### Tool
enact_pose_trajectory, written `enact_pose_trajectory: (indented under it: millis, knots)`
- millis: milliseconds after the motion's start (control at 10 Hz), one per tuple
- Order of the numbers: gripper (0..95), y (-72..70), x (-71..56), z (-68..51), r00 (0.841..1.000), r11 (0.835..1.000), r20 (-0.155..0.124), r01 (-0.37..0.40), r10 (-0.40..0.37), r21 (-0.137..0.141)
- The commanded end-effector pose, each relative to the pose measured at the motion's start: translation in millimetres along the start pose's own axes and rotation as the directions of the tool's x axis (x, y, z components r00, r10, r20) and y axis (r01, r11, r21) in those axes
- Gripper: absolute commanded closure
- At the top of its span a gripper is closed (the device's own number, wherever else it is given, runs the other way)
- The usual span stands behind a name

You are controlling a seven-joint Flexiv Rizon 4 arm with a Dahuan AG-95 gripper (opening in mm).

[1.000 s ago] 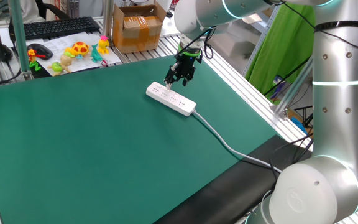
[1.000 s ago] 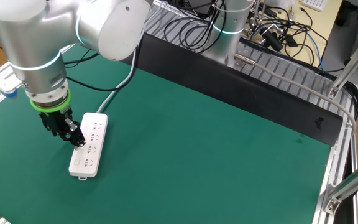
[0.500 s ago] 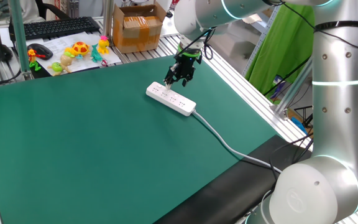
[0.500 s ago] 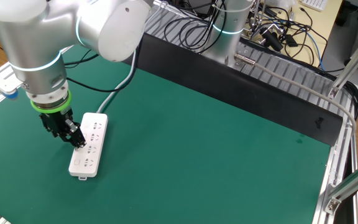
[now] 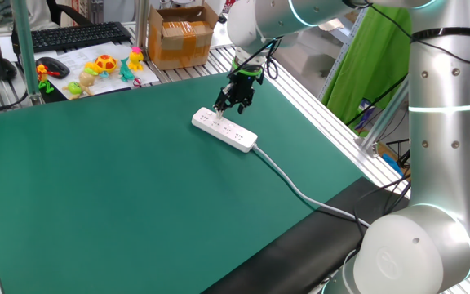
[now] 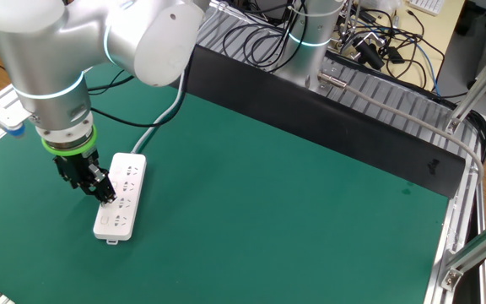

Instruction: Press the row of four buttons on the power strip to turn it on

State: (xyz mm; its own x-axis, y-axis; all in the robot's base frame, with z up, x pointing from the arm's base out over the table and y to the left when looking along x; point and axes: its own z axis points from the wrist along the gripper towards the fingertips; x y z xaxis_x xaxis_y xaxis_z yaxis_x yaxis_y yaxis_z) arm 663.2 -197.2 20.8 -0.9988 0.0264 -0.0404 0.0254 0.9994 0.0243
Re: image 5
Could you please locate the black keyboard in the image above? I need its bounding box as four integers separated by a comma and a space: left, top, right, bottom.
11, 21, 132, 55

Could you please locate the white side table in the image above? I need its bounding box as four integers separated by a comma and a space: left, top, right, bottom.
209, 16, 236, 49

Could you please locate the black tripod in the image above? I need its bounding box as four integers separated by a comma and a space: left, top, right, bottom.
385, 137, 410, 167

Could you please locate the black table mat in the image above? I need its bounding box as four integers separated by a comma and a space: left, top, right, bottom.
202, 176, 414, 294

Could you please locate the green headed snail toy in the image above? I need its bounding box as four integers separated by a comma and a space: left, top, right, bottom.
62, 81, 85, 100

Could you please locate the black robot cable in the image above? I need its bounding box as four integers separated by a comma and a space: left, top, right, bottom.
352, 175, 411, 242

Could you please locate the bright green cloth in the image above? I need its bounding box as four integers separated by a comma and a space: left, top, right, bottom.
321, 6, 414, 126

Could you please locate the grey power strip cable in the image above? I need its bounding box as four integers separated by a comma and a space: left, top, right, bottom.
252, 145, 371, 229

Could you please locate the yellow chick toy pink hat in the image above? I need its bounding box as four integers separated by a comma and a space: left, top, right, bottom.
127, 46, 145, 73

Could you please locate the yellow orange turtle toy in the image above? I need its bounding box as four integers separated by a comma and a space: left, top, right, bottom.
84, 54, 119, 75

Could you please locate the taped cardboard box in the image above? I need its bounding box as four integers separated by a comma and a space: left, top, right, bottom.
148, 2, 219, 71

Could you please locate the white four-outlet power strip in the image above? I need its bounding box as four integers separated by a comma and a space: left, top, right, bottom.
191, 106, 259, 154

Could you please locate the black computer mouse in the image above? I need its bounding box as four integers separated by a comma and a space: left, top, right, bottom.
35, 56, 71, 80

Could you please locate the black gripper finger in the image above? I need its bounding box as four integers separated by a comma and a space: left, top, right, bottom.
212, 86, 233, 118
237, 96, 255, 116

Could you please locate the beige caterpillar toy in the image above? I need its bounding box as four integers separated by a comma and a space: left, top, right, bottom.
78, 67, 100, 97

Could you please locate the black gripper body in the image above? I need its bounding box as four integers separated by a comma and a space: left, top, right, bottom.
223, 73, 265, 105

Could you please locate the red yellow green figure toy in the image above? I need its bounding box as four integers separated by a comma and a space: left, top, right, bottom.
35, 64, 61, 94

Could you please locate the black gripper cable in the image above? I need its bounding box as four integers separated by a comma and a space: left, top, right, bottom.
255, 36, 282, 82

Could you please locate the blue plastic object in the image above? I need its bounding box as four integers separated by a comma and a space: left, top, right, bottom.
381, 153, 406, 177

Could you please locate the black office chair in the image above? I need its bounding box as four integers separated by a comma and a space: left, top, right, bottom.
46, 0, 93, 28

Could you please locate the aluminium frame post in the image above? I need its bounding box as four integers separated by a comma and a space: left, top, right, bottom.
134, 0, 151, 49
11, 0, 44, 106
357, 77, 410, 158

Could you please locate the blue white package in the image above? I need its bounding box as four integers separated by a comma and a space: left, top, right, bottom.
357, 97, 379, 132

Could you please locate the green table mat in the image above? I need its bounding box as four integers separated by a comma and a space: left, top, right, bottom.
0, 71, 367, 294

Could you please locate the teal dolphin toy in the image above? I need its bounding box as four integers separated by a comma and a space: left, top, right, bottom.
118, 56, 135, 82

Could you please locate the white printed paper sheet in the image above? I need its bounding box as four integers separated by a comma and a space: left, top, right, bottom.
34, 40, 161, 100

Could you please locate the white slotted shelf upright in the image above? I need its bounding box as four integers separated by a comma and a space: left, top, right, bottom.
317, 16, 369, 101

